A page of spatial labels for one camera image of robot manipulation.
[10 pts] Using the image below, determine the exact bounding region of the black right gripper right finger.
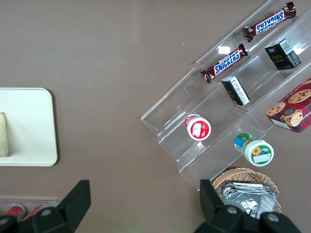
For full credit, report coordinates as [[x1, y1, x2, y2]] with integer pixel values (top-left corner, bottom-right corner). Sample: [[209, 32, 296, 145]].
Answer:
[[198, 179, 245, 233]]

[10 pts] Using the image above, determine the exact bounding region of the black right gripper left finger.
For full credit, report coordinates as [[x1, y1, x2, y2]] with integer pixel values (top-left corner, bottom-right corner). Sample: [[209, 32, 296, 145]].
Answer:
[[24, 179, 91, 233]]

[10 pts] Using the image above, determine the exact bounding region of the triangular sandwich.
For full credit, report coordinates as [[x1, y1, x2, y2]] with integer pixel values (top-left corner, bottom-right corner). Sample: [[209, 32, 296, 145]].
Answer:
[[0, 112, 11, 157]]

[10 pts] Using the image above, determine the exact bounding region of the light tan wicker basket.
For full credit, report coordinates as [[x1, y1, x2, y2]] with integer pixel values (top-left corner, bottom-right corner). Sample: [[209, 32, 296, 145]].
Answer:
[[211, 166, 281, 219]]

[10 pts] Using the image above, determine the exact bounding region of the cream rectangular tray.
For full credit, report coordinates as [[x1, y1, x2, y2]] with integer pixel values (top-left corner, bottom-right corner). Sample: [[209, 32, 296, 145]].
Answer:
[[0, 87, 58, 167]]

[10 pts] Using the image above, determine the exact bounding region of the clear acrylic bottle rack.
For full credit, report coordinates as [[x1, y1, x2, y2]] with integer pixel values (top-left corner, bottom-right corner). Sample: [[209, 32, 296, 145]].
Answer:
[[0, 194, 60, 219]]

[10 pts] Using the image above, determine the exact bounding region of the silver foil packet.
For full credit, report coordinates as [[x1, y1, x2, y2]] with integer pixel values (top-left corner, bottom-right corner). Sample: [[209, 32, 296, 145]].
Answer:
[[221, 182, 278, 220]]

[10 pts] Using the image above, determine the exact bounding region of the red cola bottle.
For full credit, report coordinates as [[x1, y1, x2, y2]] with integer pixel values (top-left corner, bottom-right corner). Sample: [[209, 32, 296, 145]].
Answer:
[[2, 204, 26, 218], [23, 203, 48, 220]]

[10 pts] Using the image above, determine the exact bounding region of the green lidded cup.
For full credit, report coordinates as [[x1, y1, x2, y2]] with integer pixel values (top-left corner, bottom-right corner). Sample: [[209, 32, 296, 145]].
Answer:
[[234, 133, 275, 167]]

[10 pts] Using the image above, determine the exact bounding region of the red lidded cup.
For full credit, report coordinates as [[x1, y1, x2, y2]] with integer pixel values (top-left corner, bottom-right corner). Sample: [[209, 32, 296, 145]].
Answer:
[[184, 113, 211, 141]]

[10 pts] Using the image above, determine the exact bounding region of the clear acrylic stepped stand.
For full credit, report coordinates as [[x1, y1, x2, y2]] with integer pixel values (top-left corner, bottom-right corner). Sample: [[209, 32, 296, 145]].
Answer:
[[195, 0, 311, 133], [140, 67, 267, 192]]

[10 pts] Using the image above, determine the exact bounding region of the small black box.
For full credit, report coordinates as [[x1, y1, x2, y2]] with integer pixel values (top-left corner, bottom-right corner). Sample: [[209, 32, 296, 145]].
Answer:
[[221, 75, 251, 107], [264, 38, 302, 71]]

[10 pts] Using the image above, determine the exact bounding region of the red plaid cookie box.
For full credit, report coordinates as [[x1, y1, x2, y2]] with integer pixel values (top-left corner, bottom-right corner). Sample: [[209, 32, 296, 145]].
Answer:
[[265, 77, 311, 133]]

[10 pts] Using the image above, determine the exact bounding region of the Snickers bar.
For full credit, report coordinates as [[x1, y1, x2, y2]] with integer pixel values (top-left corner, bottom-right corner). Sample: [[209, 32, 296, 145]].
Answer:
[[200, 43, 249, 84], [242, 1, 297, 44]]

